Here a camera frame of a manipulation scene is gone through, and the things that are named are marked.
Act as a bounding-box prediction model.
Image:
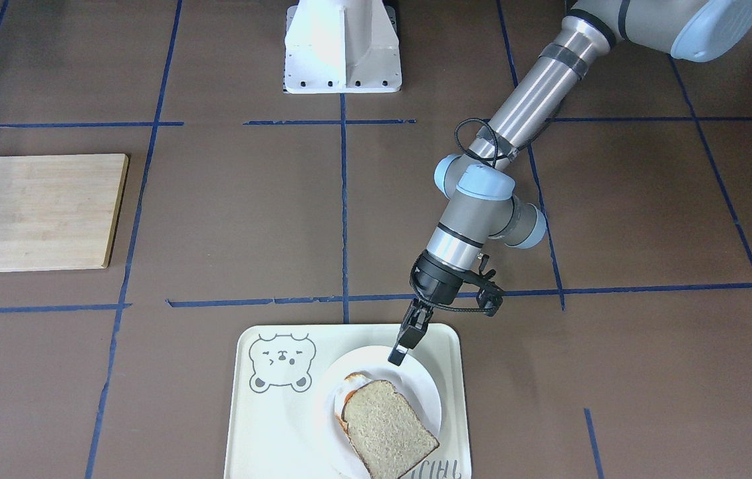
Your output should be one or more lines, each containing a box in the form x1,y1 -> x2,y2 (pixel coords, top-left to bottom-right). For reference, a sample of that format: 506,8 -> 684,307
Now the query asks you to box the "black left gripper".
388,249 -> 476,367

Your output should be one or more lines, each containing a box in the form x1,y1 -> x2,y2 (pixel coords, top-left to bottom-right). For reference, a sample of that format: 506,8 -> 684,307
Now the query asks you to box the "white round plate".
311,346 -> 441,478

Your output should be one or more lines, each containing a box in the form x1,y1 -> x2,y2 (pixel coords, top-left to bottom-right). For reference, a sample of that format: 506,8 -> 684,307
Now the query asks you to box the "brown bread slice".
337,379 -> 440,478

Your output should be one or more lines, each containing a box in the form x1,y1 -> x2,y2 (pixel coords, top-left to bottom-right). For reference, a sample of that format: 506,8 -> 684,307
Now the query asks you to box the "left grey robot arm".
388,1 -> 752,366

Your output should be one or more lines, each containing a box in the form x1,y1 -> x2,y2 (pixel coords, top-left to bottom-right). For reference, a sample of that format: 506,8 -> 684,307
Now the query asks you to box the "fried egg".
334,372 -> 373,432

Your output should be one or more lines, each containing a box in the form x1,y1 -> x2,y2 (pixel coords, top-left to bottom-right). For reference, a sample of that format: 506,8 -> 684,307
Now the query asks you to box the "cream bear tray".
224,324 -> 473,478

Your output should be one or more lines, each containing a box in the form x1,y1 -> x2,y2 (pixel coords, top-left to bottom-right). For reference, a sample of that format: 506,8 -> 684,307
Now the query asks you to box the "wooden cutting board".
0,154 -> 129,272

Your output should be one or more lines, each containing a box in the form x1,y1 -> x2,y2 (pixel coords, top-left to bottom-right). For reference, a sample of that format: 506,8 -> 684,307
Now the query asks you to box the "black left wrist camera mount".
460,253 -> 505,317

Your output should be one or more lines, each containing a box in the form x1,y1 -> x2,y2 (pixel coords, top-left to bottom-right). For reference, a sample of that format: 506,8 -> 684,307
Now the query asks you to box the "white camera post with base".
283,1 -> 403,94

